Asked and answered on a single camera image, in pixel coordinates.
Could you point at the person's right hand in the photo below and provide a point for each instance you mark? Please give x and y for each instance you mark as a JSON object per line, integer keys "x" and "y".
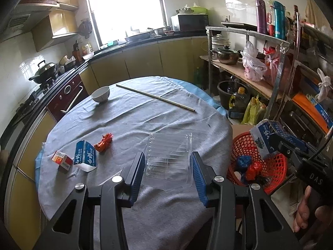
{"x": 322, "y": 213}

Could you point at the cooking oil bottle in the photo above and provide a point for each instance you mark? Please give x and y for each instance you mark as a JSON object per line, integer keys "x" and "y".
{"x": 238, "y": 103}

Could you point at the white ceramic bowl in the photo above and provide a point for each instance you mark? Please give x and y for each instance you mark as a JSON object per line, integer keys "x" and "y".
{"x": 101, "y": 95}

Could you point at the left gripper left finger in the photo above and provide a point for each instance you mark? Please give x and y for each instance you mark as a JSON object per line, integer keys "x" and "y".
{"x": 121, "y": 191}

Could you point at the range hood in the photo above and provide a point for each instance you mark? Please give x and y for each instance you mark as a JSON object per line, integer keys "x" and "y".
{"x": 25, "y": 16}

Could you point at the black bucket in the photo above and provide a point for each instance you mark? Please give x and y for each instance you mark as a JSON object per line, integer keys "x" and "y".
{"x": 227, "y": 88}

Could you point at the red plastic basket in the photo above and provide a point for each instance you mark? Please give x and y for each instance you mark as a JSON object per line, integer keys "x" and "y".
{"x": 274, "y": 168}

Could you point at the grey tablecloth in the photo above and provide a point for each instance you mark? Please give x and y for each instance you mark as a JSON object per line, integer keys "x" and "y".
{"x": 158, "y": 219}

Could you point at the red trash in basket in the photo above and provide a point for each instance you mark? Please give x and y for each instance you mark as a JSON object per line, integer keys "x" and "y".
{"x": 253, "y": 171}

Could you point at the orange red wrapper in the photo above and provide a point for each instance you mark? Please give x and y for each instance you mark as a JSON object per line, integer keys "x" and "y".
{"x": 104, "y": 143}

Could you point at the long wooden stick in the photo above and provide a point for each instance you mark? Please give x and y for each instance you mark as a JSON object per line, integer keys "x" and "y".
{"x": 158, "y": 98}

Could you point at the red plastic bag on shelf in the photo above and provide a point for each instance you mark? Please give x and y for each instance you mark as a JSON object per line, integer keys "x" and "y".
{"x": 272, "y": 56}

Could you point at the black wok with lid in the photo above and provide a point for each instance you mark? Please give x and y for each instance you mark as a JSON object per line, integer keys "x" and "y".
{"x": 45, "y": 71}

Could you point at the yellow plastic bag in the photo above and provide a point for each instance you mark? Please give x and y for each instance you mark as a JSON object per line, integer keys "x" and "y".
{"x": 254, "y": 112}

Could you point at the teal thermos bottle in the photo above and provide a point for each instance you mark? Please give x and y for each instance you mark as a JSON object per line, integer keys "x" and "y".
{"x": 279, "y": 13}

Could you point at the small red orange box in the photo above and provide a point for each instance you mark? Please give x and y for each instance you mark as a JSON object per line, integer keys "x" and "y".
{"x": 62, "y": 159}

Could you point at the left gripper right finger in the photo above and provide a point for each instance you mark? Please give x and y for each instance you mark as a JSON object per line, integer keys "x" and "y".
{"x": 216, "y": 192}

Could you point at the white pink plastic bag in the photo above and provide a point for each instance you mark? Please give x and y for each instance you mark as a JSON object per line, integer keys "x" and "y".
{"x": 254, "y": 68}

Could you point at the dark red oven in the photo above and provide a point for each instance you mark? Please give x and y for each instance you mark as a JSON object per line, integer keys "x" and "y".
{"x": 68, "y": 97}

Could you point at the metal storage rack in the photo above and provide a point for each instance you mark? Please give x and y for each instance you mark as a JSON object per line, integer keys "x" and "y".
{"x": 275, "y": 92}

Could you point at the steel cooking pot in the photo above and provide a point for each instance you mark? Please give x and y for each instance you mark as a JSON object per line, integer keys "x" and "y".
{"x": 226, "y": 56}

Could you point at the purple thermos bottle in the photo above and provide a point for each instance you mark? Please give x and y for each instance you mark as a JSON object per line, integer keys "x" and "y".
{"x": 261, "y": 16}

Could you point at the microwave oven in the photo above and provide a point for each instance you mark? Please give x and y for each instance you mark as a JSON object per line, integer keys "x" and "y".
{"x": 189, "y": 22}

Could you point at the gas stove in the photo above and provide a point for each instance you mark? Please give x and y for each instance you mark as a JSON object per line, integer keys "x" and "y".
{"x": 26, "y": 108}

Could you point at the blue trash bag in basket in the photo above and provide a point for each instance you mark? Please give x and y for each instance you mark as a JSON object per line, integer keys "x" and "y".
{"x": 244, "y": 161}

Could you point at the clear plastic clamshell container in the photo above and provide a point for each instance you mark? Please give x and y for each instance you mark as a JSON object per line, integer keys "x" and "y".
{"x": 168, "y": 161}

